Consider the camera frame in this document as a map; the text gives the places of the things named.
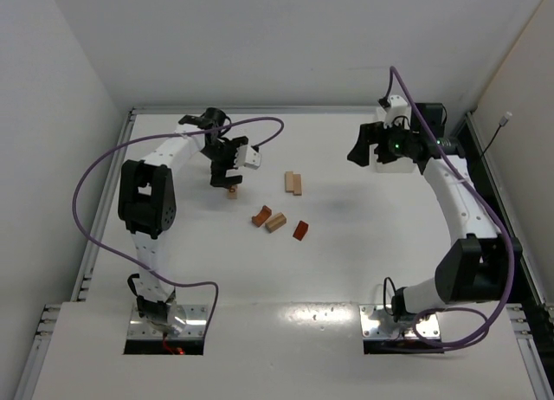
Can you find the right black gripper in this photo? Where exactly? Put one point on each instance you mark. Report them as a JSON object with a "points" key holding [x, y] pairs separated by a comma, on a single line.
{"points": [[380, 145]]}

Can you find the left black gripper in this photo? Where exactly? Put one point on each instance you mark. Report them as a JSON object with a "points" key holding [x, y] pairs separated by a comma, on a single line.
{"points": [[222, 164]]}

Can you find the white perforated plastic box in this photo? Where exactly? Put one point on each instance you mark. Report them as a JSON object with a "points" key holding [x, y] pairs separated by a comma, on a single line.
{"points": [[394, 166]]}

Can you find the wood cube with letter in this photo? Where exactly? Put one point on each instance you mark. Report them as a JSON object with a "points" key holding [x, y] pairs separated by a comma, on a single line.
{"points": [[232, 192]]}

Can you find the light long wood block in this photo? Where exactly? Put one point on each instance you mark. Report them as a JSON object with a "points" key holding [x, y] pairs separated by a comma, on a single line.
{"points": [[289, 181], [297, 184]]}

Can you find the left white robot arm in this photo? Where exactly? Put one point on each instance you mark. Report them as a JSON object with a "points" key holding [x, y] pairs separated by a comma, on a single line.
{"points": [[147, 200]]}

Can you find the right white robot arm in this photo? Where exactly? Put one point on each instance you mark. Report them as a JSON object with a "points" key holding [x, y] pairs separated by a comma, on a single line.
{"points": [[478, 264]]}

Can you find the reddish arch wood block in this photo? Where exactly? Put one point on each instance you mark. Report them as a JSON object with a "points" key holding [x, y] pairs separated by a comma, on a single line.
{"points": [[264, 214]]}

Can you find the striped plywood block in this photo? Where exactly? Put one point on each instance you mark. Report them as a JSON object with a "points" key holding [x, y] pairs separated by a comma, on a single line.
{"points": [[275, 222]]}

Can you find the dark red wedge block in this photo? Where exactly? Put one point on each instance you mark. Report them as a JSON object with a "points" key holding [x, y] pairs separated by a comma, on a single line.
{"points": [[300, 230]]}

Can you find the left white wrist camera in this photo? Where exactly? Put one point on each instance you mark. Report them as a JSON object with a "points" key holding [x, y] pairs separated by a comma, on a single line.
{"points": [[247, 156]]}

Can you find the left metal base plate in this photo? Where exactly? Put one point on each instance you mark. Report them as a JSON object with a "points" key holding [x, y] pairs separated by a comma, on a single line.
{"points": [[184, 322]]}

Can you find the metal base plate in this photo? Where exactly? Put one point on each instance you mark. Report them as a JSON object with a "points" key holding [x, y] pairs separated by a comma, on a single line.
{"points": [[379, 326], [184, 322]]}

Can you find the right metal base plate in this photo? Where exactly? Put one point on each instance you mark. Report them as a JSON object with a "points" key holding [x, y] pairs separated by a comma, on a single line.
{"points": [[379, 326]]}

